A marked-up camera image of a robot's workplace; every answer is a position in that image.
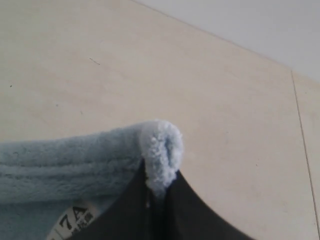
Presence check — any light blue fluffy towel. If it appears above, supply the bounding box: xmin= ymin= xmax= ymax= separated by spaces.
xmin=0 ymin=120 xmax=184 ymax=240

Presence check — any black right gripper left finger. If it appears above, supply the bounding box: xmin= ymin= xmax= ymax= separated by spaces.
xmin=70 ymin=162 xmax=153 ymax=240

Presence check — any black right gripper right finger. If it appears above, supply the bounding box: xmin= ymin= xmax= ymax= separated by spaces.
xmin=163 ymin=171 xmax=252 ymax=240

